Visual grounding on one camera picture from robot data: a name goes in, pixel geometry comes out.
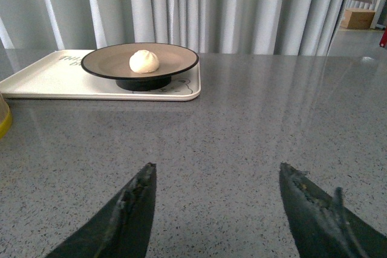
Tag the beige plate with black rim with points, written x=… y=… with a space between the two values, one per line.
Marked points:
x=112 y=62

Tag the grey pleated curtain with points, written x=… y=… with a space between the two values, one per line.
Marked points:
x=284 y=27

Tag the yellow rimmed bamboo steamer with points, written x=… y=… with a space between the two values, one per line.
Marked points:
x=6 y=117

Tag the white steamed bun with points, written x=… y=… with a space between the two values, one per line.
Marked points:
x=144 y=61

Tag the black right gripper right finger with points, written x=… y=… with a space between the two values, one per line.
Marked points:
x=320 y=223

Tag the brown cardboard box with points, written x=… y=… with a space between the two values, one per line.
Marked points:
x=357 y=18

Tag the red object at edge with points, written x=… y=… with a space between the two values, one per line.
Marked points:
x=383 y=40

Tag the cream rectangular serving tray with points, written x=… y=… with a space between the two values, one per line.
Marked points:
x=59 y=75

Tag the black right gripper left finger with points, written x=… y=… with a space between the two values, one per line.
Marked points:
x=122 y=227

